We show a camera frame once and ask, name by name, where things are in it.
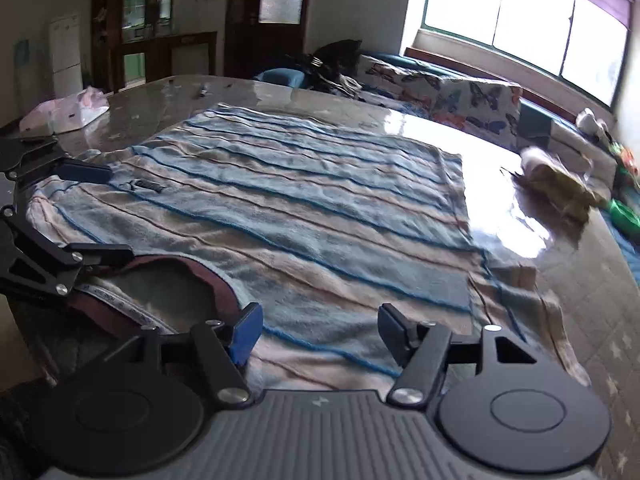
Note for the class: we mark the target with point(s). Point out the blue beige striped shirt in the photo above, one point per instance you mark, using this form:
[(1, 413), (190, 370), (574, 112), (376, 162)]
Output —
[(310, 220)]

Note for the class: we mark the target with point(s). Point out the white plush toy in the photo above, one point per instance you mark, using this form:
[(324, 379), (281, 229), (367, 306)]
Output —
[(592, 125)]

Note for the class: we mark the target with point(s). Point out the green plastic toy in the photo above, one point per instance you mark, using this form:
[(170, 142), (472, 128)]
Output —
[(625, 212)]

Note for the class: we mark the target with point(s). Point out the black bag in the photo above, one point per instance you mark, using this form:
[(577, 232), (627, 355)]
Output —
[(337, 62)]

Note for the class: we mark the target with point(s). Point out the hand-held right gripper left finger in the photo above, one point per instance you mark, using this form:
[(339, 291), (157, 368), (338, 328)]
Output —
[(246, 334)]

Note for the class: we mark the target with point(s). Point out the pink white plastic bag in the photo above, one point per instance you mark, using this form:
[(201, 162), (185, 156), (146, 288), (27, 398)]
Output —
[(65, 110)]

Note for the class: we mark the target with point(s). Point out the small dark object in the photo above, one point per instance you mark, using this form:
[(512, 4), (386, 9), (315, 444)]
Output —
[(202, 91)]

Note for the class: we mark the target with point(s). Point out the dark wooden cabinet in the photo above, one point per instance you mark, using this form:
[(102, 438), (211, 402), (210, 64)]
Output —
[(145, 25)]

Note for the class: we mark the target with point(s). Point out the butterfly print sofa cover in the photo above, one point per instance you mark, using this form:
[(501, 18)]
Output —
[(450, 95)]

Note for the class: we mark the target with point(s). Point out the white refrigerator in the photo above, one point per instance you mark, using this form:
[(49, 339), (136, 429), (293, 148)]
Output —
[(65, 57)]

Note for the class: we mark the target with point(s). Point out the crumpled beige plastic bag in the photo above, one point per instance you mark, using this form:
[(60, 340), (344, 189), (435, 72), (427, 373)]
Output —
[(555, 180)]

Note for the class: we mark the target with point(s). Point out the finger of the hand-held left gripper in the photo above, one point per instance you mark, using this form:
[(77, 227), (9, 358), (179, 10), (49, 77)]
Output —
[(86, 172), (97, 255)]

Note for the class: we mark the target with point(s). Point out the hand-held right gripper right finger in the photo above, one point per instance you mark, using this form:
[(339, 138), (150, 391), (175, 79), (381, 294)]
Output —
[(394, 332)]

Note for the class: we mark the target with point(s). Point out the large window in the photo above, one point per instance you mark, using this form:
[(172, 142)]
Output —
[(510, 15)]

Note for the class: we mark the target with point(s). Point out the dark wooden door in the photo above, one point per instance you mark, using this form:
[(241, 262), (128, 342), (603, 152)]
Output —
[(267, 15)]

